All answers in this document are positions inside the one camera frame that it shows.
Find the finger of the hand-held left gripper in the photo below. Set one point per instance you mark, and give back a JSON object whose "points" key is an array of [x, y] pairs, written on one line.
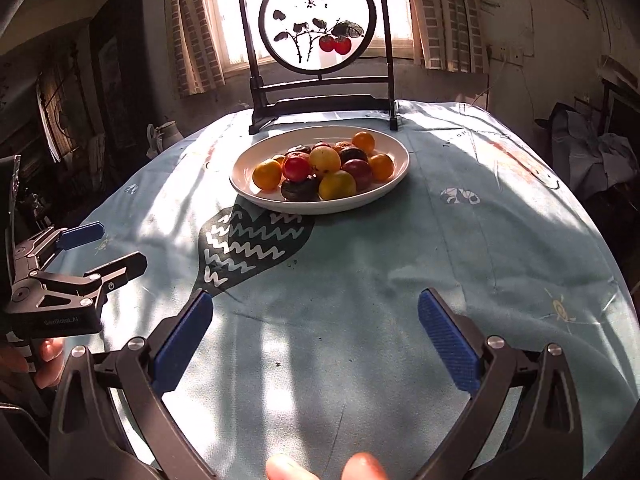
{"points": [[117, 266], [80, 235]]}

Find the orange mandarin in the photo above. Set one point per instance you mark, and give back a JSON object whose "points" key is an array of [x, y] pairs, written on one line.
{"points": [[267, 174], [364, 141], [381, 166]]}

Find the white jug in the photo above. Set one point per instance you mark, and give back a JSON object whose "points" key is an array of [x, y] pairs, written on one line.
{"points": [[165, 135]]}

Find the dark monitor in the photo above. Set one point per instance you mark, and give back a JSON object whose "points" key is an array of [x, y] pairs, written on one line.
{"points": [[622, 110]]}

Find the person's left hand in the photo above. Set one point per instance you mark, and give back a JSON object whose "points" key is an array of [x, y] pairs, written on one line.
{"points": [[47, 355]]}

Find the white plate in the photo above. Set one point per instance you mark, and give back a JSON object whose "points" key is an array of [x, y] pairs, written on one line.
{"points": [[390, 147]]}

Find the checkered curtain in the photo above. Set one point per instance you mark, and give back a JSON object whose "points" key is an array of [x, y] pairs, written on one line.
{"points": [[445, 15], [192, 25]]}

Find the round painted table screen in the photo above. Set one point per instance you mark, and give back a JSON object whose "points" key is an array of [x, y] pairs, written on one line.
{"points": [[315, 15]]}

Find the pile of clothes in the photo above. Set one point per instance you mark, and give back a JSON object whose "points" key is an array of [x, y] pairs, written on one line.
{"points": [[595, 155]]}

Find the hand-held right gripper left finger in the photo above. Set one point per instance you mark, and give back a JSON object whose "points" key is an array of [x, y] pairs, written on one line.
{"points": [[182, 345]]}

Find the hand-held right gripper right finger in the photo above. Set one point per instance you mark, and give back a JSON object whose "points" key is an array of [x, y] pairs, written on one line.
{"points": [[450, 345]]}

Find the yellow round fruit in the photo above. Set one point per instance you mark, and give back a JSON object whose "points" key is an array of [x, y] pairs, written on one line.
{"points": [[337, 185], [325, 159]]}

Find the dark wooden cabinet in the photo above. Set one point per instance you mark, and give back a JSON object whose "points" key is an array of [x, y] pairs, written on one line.
{"points": [[120, 60]]}

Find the person's right hand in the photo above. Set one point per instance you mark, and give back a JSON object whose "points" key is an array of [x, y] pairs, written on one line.
{"points": [[285, 469]]}

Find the wall socket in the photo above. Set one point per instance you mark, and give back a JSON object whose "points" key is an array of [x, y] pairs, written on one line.
{"points": [[512, 55]]}

